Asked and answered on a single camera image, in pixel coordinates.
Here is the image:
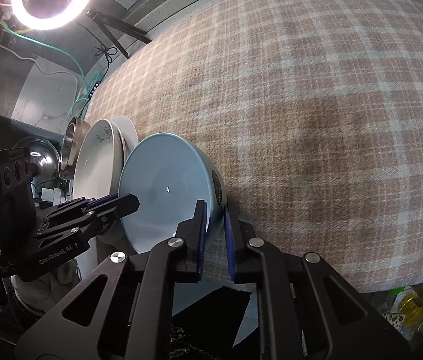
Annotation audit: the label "large steel bowl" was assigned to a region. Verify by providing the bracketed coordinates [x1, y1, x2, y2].
[58, 117, 90, 180]

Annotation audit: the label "white plate gold leaves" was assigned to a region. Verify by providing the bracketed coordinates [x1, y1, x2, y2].
[72, 119, 123, 198]

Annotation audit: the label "light blue ceramic bowl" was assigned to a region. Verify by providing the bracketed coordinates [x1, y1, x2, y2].
[118, 133, 227, 253]

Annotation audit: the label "pink flower floral plate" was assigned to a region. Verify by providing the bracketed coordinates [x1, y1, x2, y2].
[111, 115, 139, 162]

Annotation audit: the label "left gloved hand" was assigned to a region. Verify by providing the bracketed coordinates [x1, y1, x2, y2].
[10, 259, 80, 314]

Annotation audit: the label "black inline light remote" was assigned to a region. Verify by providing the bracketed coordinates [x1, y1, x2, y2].
[88, 80, 101, 99]

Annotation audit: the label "beige plaid cloth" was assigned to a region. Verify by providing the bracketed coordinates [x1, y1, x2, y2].
[86, 0, 423, 293]

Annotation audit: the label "white cable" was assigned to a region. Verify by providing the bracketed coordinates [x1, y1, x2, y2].
[0, 25, 85, 110]

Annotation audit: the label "black light cable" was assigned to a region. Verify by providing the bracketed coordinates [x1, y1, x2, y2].
[76, 22, 123, 83]

